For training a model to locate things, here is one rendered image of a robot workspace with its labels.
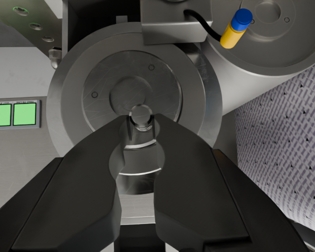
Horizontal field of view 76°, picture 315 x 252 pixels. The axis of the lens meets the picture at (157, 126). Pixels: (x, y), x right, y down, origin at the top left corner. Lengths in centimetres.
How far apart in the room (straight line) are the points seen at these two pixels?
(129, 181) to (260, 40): 16
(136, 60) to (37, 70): 266
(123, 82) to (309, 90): 19
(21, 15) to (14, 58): 249
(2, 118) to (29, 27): 23
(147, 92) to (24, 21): 38
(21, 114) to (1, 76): 239
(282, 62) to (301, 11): 5
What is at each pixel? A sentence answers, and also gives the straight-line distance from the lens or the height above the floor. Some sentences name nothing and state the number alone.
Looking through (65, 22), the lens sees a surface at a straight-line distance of 22.
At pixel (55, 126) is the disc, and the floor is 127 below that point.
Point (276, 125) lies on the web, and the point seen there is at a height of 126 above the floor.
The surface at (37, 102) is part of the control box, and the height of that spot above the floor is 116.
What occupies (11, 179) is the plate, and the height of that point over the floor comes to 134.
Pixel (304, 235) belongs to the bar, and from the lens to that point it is 44.
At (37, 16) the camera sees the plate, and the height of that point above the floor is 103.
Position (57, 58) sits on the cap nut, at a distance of 58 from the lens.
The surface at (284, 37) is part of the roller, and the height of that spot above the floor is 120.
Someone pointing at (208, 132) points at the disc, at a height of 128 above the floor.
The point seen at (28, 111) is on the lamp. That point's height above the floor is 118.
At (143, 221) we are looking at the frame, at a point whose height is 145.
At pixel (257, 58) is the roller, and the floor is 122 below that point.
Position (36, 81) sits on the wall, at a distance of 276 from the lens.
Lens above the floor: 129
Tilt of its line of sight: 7 degrees down
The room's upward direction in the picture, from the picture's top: 177 degrees clockwise
